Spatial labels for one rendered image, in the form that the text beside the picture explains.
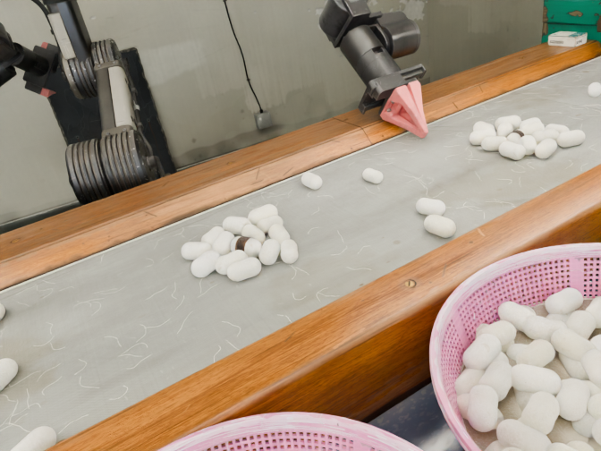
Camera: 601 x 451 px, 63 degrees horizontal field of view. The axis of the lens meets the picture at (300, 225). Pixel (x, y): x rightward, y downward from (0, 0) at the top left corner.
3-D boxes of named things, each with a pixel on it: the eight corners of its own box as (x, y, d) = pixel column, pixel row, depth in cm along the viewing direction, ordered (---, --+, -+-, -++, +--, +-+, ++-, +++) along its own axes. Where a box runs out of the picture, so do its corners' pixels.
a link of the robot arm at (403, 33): (318, 23, 84) (336, -13, 76) (372, 10, 88) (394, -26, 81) (350, 82, 82) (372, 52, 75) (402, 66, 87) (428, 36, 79)
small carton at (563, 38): (547, 45, 101) (548, 35, 100) (559, 41, 102) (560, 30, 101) (574, 46, 96) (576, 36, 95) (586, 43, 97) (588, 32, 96)
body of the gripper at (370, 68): (429, 72, 75) (402, 37, 77) (376, 89, 71) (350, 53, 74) (413, 99, 81) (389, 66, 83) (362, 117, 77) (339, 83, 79)
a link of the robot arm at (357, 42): (333, 51, 82) (342, 24, 77) (366, 42, 84) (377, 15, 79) (354, 82, 79) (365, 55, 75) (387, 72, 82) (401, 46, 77)
